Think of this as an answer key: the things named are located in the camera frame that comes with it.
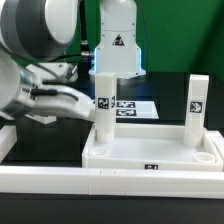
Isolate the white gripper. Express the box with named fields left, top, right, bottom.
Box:
left=29, top=84, right=96, bottom=124

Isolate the black cable with connector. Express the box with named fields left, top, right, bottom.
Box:
left=49, top=0, right=96, bottom=63

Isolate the white U-shaped obstacle fence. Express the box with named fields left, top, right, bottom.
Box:
left=0, top=126, right=224, bottom=199

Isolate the white desk top panel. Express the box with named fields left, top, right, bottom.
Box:
left=82, top=123, right=224, bottom=172

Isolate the fiducial marker sheet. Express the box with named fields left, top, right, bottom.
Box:
left=116, top=100, right=159, bottom=119

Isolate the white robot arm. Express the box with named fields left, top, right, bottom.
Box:
left=0, top=0, right=146, bottom=121

